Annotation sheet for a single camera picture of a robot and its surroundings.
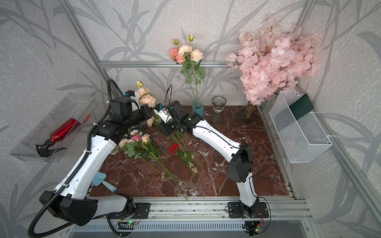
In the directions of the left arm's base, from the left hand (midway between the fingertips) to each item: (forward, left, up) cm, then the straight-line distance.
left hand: (155, 108), depth 72 cm
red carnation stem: (-5, -7, -30) cm, 32 cm away
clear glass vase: (+16, -34, -23) cm, 44 cm away
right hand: (-3, -2, -9) cm, 10 cm away
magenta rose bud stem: (0, +18, -28) cm, 33 cm away
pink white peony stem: (-5, +20, -31) cm, 38 cm away
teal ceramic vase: (+17, -21, -16) cm, 32 cm away
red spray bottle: (-13, +37, -1) cm, 39 cm away
